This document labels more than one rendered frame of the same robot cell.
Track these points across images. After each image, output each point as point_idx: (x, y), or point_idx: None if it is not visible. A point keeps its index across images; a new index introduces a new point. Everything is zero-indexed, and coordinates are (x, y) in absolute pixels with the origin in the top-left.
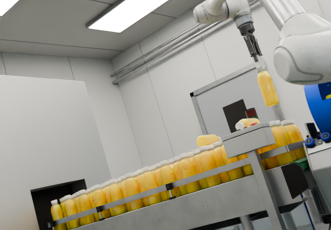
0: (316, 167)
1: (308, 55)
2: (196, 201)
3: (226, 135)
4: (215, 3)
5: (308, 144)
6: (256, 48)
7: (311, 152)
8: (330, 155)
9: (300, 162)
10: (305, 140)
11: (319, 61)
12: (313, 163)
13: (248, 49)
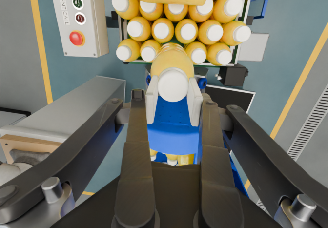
0: (145, 72)
1: None
2: None
3: None
4: None
5: (146, 78)
6: (198, 147)
7: (147, 75)
8: (146, 90)
9: (136, 63)
10: (149, 77)
11: None
12: (146, 72)
13: (92, 117)
